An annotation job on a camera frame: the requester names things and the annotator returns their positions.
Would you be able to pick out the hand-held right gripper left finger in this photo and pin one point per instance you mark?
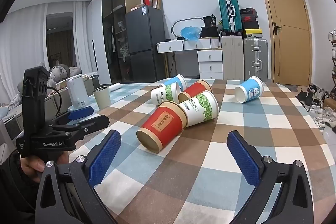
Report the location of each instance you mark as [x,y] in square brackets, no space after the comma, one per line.
[105,158]

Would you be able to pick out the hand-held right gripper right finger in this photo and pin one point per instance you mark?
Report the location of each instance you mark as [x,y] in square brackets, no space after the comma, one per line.
[241,158]

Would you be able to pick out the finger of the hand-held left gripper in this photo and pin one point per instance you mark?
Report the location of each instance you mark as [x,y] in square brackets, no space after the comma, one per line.
[97,121]
[78,113]

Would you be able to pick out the red paper cup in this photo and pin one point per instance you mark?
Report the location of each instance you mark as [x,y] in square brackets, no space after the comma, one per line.
[162,124]
[197,88]

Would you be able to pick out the person's left forearm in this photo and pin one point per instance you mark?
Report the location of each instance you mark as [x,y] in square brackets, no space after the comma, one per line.
[13,192]

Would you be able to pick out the white green leaf paper cup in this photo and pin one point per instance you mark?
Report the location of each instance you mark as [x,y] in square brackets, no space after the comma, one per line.
[202,108]
[165,95]

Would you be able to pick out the blue paper cup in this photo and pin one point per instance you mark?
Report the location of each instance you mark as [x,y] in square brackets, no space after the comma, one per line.
[249,90]
[176,81]

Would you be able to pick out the person's left hand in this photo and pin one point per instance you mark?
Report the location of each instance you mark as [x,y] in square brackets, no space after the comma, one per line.
[31,166]

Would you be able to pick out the white electric kettle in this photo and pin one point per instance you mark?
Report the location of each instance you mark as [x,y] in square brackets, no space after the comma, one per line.
[77,92]

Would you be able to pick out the pale green tumbler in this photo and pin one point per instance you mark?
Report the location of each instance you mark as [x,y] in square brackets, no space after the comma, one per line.
[101,98]

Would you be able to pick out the checkered tablecloth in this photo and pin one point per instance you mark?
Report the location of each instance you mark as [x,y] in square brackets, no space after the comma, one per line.
[210,161]

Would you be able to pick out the white paper roll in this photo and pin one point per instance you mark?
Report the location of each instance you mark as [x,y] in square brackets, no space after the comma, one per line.
[115,86]

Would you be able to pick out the grey jacket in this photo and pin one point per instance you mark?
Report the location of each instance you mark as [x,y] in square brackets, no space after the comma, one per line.
[63,72]

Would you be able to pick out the white sheer curtain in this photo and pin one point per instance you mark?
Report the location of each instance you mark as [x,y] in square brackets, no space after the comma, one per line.
[23,50]

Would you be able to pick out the white wardrobe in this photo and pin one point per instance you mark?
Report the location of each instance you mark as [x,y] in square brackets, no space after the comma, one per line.
[98,40]

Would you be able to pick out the dark grey refrigerator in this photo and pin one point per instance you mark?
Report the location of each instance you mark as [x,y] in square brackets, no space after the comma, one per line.
[144,43]

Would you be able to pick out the dark glass door cabinet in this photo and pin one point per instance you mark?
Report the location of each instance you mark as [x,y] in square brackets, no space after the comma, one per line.
[118,29]

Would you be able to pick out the pile of shoes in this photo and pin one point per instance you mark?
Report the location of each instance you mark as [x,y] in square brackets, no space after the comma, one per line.
[317,106]

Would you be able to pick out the white drawer unit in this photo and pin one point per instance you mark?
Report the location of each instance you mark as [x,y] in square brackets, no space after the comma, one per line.
[210,64]

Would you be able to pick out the beige suitcase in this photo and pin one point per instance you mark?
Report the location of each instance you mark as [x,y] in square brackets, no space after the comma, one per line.
[233,57]

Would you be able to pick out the silver suitcase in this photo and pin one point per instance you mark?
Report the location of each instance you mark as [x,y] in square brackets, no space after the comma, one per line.
[256,57]

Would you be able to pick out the white dressing table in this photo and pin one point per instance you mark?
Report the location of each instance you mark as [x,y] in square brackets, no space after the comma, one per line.
[183,45]

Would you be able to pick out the blue plastic bag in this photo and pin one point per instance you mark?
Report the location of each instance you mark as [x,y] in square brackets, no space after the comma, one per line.
[191,33]

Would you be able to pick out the oval mirror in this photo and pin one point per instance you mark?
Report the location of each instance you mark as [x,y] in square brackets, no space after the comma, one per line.
[183,21]

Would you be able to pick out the cardboard box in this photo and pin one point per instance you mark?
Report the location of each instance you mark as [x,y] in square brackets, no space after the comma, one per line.
[157,1]

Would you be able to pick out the black bag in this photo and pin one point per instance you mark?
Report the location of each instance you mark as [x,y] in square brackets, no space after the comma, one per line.
[210,26]

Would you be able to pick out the stack of shoe boxes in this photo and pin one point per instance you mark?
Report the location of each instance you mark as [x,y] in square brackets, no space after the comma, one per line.
[249,22]

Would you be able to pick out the wooden door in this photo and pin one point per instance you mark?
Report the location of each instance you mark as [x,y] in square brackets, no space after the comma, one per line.
[286,27]

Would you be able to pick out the shoe rack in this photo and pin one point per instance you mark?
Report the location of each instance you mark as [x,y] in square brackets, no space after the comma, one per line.
[332,53]

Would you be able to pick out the teal suitcase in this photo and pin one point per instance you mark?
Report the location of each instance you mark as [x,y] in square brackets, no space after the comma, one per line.
[229,12]

